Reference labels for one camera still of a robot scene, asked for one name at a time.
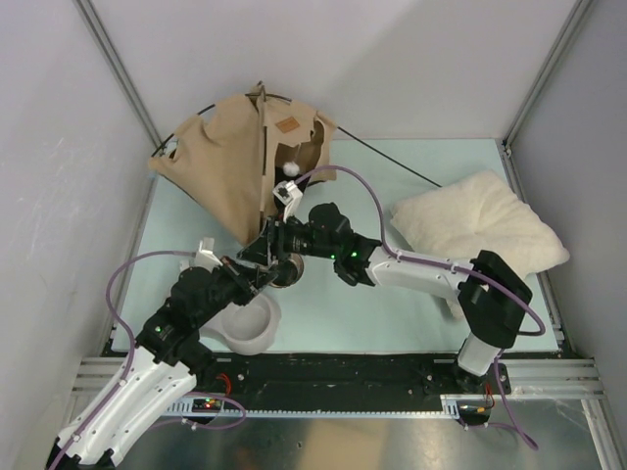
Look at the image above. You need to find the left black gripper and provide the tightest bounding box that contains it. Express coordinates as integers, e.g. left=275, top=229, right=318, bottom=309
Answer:
left=194, top=256, right=277, bottom=326

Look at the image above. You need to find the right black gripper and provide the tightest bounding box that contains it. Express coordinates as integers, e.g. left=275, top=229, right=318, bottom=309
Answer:
left=239, top=209, right=338, bottom=267

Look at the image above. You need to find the clear water bottle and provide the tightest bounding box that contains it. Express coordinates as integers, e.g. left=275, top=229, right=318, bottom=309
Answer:
left=179, top=259, right=196, bottom=273

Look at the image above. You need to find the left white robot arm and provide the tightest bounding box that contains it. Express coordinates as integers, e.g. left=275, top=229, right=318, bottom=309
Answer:
left=46, top=257, right=278, bottom=469

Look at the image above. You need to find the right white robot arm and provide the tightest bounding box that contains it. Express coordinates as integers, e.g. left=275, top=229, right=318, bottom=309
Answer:
left=237, top=203, right=533, bottom=393

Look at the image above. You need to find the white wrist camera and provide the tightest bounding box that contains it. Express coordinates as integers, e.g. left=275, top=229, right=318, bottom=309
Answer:
left=272, top=180, right=303, bottom=220
left=194, top=237, right=222, bottom=271

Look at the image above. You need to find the white fluffy pillow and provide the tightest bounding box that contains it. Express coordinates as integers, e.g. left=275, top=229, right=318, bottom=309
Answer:
left=390, top=169, right=572, bottom=322

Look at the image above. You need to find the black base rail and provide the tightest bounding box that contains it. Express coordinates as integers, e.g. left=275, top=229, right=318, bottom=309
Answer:
left=195, top=352, right=482, bottom=413

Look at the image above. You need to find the steel pet bowl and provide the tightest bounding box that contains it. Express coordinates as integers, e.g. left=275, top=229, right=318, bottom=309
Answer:
left=269, top=254, right=305, bottom=289

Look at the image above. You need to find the white pompom toy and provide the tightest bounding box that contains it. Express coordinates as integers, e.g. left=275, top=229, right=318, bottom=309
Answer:
left=282, top=162, right=301, bottom=177

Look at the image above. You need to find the beige fabric pet tent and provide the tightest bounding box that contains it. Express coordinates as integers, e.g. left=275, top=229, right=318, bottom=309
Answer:
left=147, top=82, right=340, bottom=246

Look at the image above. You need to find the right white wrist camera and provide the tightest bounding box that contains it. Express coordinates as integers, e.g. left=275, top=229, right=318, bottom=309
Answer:
left=272, top=180, right=303, bottom=220

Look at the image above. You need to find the black tent pole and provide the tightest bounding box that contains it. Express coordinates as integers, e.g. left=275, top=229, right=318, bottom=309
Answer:
left=256, top=80, right=270, bottom=230
left=151, top=89, right=440, bottom=187

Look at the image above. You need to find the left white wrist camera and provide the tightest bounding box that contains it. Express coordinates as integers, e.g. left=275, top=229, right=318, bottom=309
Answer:
left=194, top=237, right=222, bottom=271

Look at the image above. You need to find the grey double pet feeder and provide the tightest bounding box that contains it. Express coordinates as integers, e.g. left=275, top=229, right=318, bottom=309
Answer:
left=200, top=294, right=281, bottom=355

